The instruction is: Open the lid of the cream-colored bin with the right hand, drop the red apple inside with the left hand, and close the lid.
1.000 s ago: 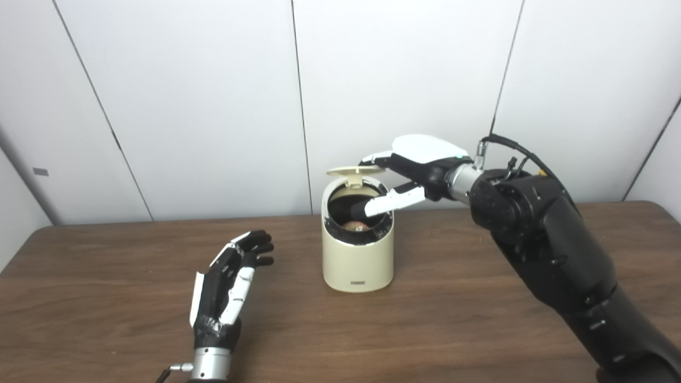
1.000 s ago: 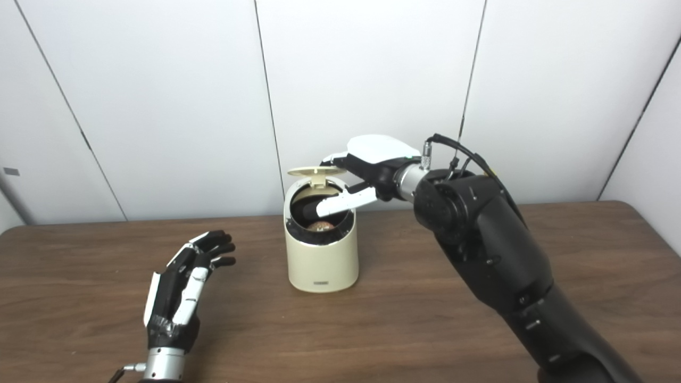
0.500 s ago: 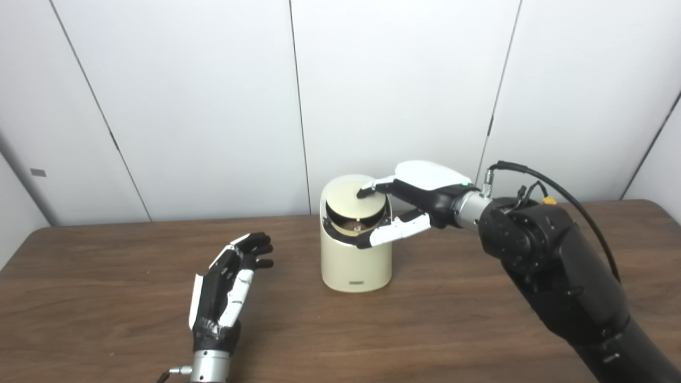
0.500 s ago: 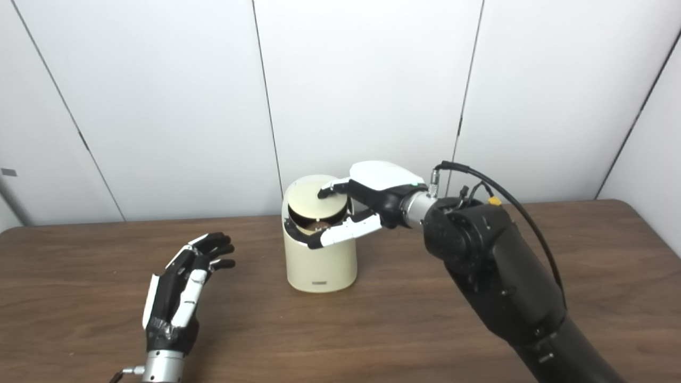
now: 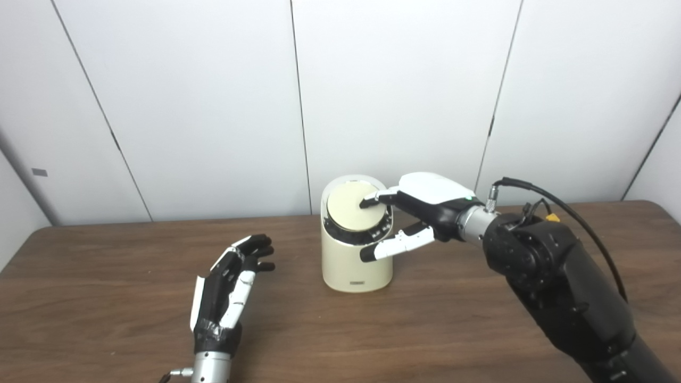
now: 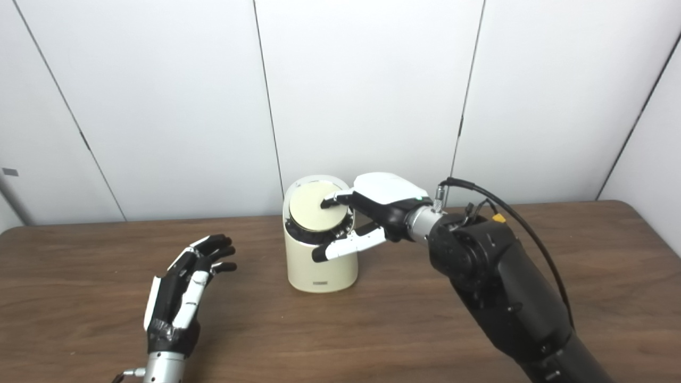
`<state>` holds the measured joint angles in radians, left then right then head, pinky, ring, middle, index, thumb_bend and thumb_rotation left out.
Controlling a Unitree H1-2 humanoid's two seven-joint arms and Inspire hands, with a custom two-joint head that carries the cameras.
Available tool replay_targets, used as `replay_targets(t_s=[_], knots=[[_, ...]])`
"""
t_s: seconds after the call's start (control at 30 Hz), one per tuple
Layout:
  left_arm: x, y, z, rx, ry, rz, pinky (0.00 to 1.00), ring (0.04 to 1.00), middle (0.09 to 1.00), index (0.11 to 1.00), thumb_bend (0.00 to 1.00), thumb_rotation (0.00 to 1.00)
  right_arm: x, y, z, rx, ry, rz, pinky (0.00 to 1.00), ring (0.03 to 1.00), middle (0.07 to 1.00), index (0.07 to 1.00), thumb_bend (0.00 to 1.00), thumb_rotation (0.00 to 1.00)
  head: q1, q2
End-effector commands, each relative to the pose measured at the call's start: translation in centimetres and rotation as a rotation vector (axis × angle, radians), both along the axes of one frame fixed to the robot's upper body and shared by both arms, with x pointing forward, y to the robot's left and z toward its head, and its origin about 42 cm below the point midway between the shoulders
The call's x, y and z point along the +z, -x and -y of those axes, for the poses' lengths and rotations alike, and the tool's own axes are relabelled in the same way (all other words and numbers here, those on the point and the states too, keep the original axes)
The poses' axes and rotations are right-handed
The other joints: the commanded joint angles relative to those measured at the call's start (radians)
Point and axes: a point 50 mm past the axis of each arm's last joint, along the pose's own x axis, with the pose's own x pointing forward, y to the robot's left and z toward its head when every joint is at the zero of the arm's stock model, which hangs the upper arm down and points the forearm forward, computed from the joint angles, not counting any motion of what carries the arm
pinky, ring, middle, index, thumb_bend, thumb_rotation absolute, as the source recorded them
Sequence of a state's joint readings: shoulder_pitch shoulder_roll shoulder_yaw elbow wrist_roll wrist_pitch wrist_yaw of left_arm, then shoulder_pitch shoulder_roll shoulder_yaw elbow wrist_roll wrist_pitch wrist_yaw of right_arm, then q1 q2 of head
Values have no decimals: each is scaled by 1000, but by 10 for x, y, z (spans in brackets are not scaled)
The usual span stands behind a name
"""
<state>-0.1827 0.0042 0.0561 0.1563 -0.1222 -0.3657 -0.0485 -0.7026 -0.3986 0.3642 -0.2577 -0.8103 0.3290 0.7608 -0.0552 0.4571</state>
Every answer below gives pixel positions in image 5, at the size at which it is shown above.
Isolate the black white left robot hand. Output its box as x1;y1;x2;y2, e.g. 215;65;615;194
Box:
190;234;276;354

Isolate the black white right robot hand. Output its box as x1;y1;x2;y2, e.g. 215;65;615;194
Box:
359;172;479;263

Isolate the cream round bin lid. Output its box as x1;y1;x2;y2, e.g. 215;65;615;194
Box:
326;181;388;232

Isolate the cream-colored round bin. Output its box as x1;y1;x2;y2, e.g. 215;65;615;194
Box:
320;174;395;293

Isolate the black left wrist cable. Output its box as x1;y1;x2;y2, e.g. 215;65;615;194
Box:
159;367;195;383

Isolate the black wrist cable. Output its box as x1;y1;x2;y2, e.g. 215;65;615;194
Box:
159;367;195;383
487;177;628;303

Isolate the thin wire yellow connector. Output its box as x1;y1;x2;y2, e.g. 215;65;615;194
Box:
521;198;561;223

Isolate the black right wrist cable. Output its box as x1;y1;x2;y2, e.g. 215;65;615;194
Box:
487;177;628;303

